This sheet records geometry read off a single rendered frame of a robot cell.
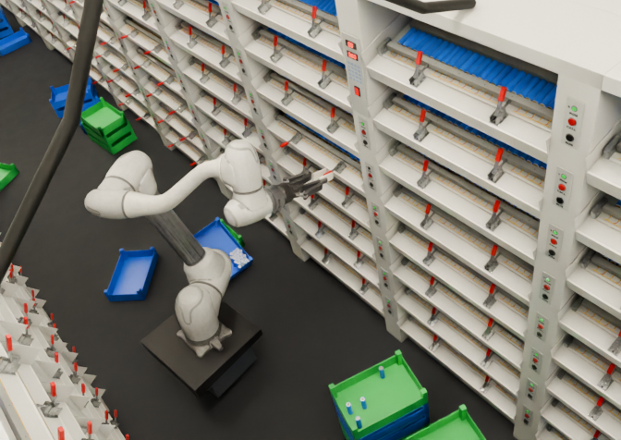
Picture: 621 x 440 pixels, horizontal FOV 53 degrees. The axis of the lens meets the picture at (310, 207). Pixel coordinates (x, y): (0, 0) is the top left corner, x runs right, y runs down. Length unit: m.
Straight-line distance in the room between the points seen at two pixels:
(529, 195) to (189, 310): 1.47
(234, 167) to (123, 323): 1.54
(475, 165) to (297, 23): 0.75
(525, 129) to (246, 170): 0.90
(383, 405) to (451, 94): 1.22
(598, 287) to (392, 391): 0.98
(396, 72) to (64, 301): 2.42
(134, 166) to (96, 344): 1.20
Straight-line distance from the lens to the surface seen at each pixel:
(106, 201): 2.36
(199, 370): 2.74
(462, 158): 1.79
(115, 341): 3.34
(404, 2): 1.35
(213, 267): 2.72
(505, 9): 1.54
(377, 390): 2.45
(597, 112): 1.39
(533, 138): 1.56
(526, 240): 1.84
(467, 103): 1.66
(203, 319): 2.64
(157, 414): 3.02
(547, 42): 1.42
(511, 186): 1.71
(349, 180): 2.33
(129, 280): 3.54
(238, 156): 2.03
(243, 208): 2.09
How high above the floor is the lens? 2.49
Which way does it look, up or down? 45 degrees down
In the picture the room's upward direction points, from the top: 14 degrees counter-clockwise
